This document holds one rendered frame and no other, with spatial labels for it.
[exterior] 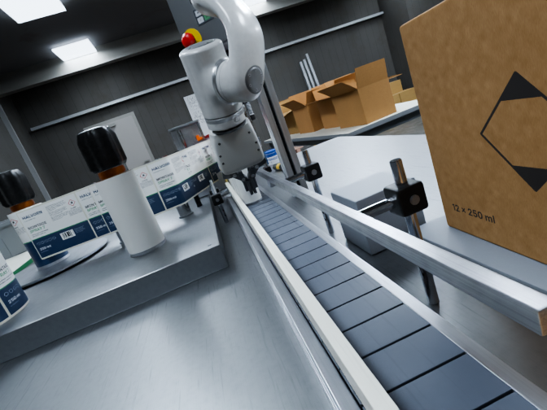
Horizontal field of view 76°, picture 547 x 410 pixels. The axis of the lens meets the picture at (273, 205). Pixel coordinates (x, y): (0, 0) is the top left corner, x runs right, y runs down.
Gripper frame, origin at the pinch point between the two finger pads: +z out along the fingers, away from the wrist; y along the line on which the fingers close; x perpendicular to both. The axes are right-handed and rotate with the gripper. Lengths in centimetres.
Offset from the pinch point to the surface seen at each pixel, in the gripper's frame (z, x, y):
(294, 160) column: 6.0, -13.7, -15.1
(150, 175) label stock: -0.7, -25.7, 23.8
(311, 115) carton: 83, -219, -93
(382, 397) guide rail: -20, 63, 3
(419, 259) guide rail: -22, 57, -4
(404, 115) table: 72, -133, -130
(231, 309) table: -0.8, 34.1, 12.1
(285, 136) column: -0.8, -16.1, -15.1
